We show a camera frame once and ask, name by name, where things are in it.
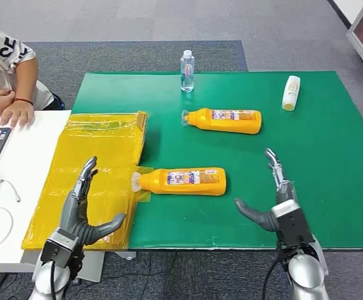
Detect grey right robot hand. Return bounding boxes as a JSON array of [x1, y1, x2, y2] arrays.
[[234, 148, 298, 233]]

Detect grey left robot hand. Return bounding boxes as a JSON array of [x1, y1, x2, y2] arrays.
[[59, 156, 126, 248]]

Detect orange detergent bottle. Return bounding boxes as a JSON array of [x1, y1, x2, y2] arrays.
[[131, 167, 227, 197], [181, 107, 262, 135]]

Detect small white bottle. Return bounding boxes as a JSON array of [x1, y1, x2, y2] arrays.
[[281, 75, 302, 112]]

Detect clear water bottle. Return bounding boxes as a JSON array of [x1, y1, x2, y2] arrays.
[[180, 50, 196, 93]]

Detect yellow plastic sheet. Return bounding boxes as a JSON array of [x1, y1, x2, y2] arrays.
[[21, 111, 154, 251]]

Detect green mat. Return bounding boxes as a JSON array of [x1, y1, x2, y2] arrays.
[[71, 71, 363, 251]]

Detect person's left hand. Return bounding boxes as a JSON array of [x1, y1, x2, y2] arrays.
[[0, 100, 35, 128]]

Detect person's hand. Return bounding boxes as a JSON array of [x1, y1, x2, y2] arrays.
[[0, 100, 35, 128], [0, 87, 16, 111]]

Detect person's right hand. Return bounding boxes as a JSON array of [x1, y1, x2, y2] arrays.
[[0, 87, 16, 111]]

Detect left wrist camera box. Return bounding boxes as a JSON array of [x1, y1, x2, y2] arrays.
[[40, 226, 79, 269]]

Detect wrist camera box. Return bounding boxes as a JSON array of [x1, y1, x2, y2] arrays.
[[271, 199, 316, 248], [40, 226, 79, 269]]

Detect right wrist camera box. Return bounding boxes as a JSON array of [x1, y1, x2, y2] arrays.
[[271, 199, 316, 248]]

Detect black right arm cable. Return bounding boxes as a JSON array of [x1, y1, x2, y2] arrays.
[[261, 247, 290, 300]]

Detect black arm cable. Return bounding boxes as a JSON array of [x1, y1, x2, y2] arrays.
[[49, 261, 59, 300], [261, 247, 290, 300]]

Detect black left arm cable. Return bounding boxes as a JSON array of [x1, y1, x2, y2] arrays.
[[49, 261, 59, 300]]

